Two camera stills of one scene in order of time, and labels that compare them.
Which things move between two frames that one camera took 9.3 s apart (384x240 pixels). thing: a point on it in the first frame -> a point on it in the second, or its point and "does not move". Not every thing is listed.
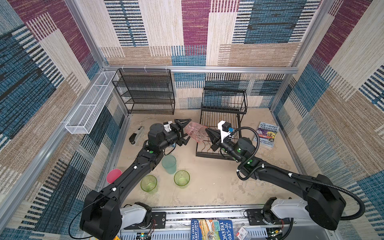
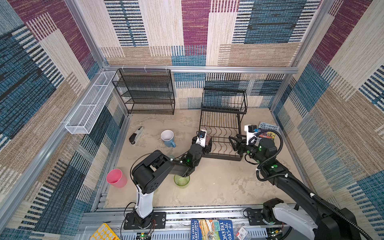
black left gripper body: x=175 y=133 -> x=208 y=150
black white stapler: x=134 y=138 does not move
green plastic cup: x=181 y=178 does not move
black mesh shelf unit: x=146 y=91 does not move
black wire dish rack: x=218 y=105 does not move
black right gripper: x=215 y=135 -> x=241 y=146
